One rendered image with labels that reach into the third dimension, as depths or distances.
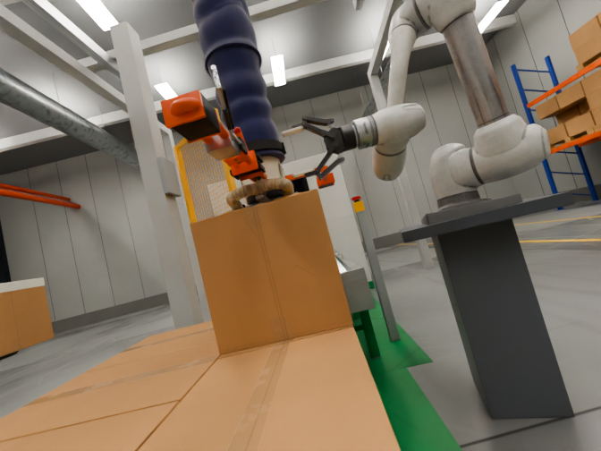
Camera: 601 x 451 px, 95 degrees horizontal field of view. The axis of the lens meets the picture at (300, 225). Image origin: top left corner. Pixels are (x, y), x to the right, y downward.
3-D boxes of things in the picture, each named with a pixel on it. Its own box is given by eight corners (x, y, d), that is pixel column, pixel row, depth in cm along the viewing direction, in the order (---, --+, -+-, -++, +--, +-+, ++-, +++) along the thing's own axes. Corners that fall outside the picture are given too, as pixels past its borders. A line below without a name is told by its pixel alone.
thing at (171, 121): (188, 143, 57) (183, 121, 57) (222, 133, 57) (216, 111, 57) (165, 127, 49) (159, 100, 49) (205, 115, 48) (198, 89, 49)
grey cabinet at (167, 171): (176, 197, 240) (169, 165, 242) (182, 196, 240) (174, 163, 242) (164, 193, 220) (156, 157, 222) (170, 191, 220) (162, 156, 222)
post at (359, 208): (389, 338, 198) (351, 204, 205) (398, 336, 197) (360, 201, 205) (391, 341, 191) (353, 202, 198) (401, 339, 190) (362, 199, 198)
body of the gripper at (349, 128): (351, 117, 81) (321, 126, 82) (359, 144, 81) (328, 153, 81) (349, 127, 89) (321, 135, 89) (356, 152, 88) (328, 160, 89)
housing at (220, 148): (216, 161, 70) (213, 144, 70) (242, 154, 69) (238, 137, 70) (205, 153, 63) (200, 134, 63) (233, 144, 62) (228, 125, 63)
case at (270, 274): (265, 306, 140) (246, 230, 143) (342, 287, 137) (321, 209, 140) (219, 355, 80) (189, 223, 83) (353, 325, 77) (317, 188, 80)
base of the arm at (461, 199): (471, 208, 126) (469, 197, 127) (494, 200, 105) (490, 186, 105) (429, 217, 130) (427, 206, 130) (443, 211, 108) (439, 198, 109)
